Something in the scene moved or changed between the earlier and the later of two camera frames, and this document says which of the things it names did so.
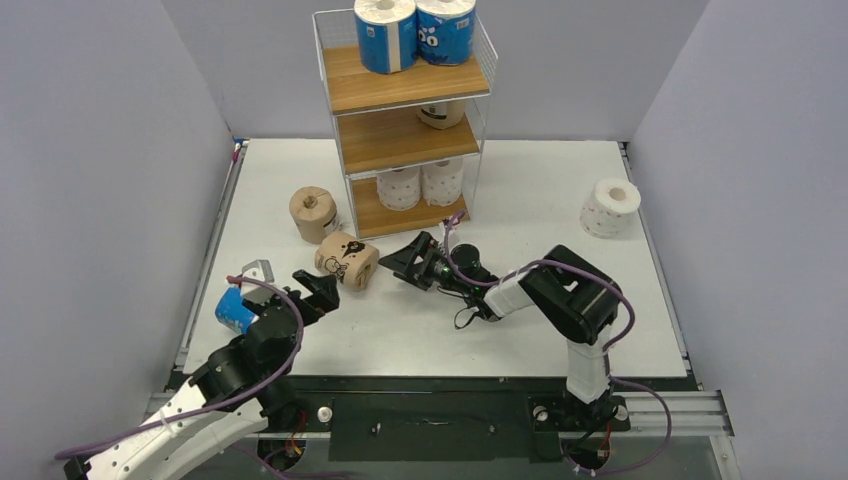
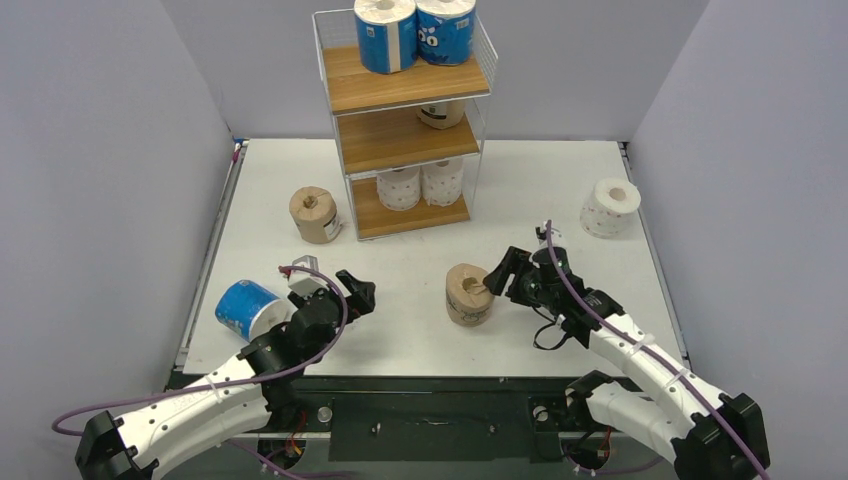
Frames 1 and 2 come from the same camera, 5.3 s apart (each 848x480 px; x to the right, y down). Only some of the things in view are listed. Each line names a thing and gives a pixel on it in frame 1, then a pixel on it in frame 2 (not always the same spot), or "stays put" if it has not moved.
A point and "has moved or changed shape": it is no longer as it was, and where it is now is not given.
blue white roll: [387, 34] stays put
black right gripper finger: [411, 261] -> [513, 262]
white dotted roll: [441, 183] stays put
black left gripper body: [277, 298] -> [331, 292]
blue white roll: [445, 30] stays put
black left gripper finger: [325, 289] -> [362, 299]
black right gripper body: [428, 266] -> [516, 279]
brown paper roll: [443, 115] stays put
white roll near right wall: [609, 207] stays put
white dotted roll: [399, 188] stays put
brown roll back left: [314, 211] stays put
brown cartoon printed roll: [353, 262] has moved or changed shape
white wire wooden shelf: [411, 140] stays put
